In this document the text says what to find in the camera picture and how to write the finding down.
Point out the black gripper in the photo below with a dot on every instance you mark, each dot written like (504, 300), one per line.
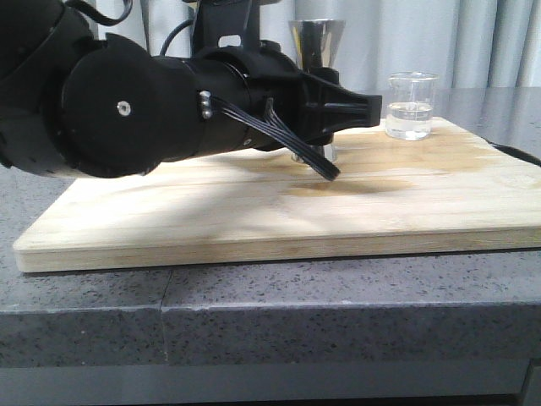
(311, 104)

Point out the silver double jigger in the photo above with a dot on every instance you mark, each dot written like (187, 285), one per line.
(317, 42)

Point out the small glass beaker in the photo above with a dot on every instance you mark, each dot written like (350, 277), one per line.
(409, 111)

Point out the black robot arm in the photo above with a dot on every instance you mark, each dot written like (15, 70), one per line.
(75, 106)

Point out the wooden cutting board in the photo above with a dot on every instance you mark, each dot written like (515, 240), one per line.
(449, 192)

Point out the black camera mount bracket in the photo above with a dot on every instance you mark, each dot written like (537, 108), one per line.
(215, 19)

